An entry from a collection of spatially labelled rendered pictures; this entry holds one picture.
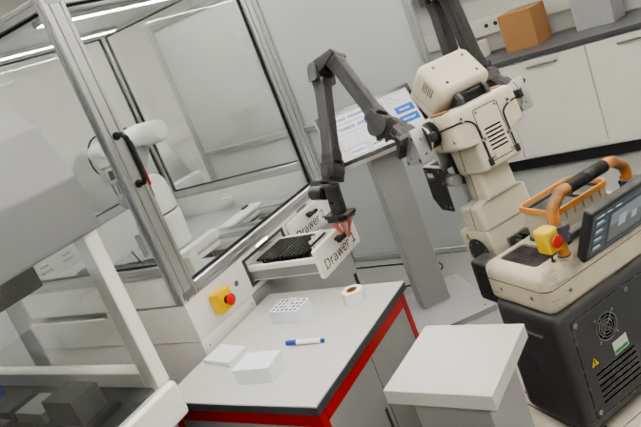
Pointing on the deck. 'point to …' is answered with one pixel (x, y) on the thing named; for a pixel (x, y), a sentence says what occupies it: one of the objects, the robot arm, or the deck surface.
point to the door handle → (133, 157)
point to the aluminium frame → (145, 213)
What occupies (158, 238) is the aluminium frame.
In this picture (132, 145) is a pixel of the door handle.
